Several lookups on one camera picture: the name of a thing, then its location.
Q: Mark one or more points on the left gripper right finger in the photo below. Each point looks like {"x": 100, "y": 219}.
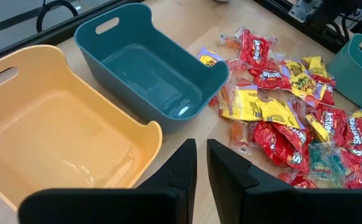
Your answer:
{"x": 261, "y": 205}

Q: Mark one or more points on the dark teal plastic bin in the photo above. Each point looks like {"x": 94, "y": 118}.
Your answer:
{"x": 149, "y": 77}

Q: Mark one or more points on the clear teal fish candy pack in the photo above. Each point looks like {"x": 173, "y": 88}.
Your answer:
{"x": 339, "y": 168}
{"x": 319, "y": 161}

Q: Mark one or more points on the clear orange fish candy pack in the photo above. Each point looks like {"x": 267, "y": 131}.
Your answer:
{"x": 240, "y": 137}

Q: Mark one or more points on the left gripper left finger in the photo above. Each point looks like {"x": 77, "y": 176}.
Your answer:
{"x": 155, "y": 202}

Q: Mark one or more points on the sea green plastic bin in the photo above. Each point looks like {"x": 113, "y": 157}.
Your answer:
{"x": 355, "y": 77}

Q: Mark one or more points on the yellow plastic bin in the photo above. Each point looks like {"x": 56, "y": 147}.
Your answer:
{"x": 59, "y": 133}

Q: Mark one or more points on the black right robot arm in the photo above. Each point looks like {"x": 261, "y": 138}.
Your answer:
{"x": 333, "y": 7}

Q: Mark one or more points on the silver arm base bracket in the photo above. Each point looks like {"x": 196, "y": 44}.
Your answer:
{"x": 300, "y": 9}

